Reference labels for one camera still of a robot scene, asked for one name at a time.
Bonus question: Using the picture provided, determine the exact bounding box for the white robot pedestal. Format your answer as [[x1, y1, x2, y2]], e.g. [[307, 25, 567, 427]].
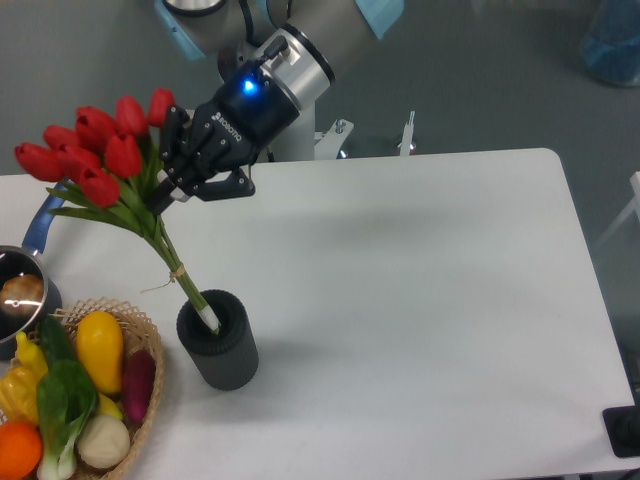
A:
[[215, 39, 419, 164]]

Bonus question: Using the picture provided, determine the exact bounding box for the blue bag on floor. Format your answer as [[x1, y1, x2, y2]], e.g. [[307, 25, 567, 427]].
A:
[[580, 0, 639, 87]]

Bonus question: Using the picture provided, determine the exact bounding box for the green bok choy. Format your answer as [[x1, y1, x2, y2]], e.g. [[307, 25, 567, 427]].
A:
[[35, 358, 100, 480]]

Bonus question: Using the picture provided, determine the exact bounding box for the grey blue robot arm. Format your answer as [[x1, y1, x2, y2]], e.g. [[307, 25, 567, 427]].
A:
[[146, 1, 404, 215]]

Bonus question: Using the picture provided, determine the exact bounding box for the beige garlic bulb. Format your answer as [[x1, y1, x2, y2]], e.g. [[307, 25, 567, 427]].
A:
[[77, 414, 131, 470]]

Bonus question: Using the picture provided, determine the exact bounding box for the purple eggplant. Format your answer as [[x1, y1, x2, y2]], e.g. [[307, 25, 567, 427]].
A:
[[121, 350, 156, 425]]

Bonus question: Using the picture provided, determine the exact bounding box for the blue handled saucepan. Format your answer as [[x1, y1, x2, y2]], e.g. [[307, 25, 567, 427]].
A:
[[1, 194, 64, 361]]

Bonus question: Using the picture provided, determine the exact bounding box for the black device at table edge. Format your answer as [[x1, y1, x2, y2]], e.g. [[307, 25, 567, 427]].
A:
[[602, 406, 639, 458]]

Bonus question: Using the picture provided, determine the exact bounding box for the woven wicker basket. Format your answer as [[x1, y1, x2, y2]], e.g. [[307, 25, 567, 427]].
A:
[[54, 298, 165, 479]]

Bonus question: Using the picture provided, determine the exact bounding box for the orange fruit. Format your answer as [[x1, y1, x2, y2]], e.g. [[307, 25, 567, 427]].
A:
[[1, 421, 43, 479]]

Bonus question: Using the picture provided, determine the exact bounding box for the small yellow pepper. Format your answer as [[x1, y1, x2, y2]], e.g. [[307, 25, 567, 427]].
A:
[[16, 331, 48, 380]]

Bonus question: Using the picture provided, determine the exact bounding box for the white frame at right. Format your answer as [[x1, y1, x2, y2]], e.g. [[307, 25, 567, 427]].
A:
[[595, 171, 640, 249]]

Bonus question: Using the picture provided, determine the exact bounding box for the dark grey ribbed vase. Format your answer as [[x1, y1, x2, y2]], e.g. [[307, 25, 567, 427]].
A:
[[177, 289, 259, 391]]

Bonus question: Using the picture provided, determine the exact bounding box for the yellow bell pepper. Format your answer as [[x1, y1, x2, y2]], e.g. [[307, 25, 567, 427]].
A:
[[1, 366, 39, 426]]

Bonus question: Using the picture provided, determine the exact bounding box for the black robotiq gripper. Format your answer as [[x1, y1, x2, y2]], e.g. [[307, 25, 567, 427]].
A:
[[149, 69, 299, 213]]

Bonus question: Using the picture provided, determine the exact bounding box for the yellow squash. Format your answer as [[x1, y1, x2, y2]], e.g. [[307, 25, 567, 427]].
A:
[[76, 311, 124, 396]]

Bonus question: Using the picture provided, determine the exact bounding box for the red tulip bouquet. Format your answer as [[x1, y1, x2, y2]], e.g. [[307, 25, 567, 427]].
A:
[[14, 88, 221, 334]]

